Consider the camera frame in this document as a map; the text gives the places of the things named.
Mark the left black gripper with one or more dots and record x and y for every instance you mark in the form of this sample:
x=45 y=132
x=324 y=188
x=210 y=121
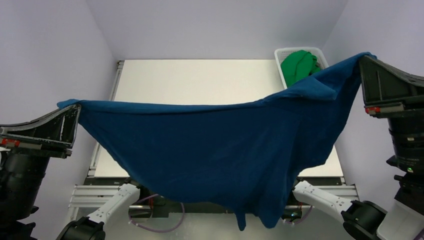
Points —
x=36 y=145

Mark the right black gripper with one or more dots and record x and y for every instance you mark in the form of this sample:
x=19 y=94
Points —
x=396 y=110

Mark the blue t-shirt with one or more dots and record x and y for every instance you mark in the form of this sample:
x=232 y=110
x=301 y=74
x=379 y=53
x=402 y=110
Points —
x=244 y=157

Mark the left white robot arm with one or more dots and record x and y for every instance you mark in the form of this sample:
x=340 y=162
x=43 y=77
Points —
x=94 y=225

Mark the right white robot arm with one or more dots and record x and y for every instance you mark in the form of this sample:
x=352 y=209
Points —
x=364 y=220

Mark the green t-shirt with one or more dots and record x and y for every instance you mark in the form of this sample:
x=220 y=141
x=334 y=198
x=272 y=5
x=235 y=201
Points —
x=299 y=65

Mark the white plastic laundry basket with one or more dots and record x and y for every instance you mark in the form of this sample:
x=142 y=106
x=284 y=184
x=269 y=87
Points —
x=281 y=53

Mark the aluminium rail frame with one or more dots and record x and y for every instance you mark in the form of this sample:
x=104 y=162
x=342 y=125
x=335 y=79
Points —
x=181 y=82

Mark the black base frame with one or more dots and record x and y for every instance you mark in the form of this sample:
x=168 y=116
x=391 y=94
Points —
x=160 y=207

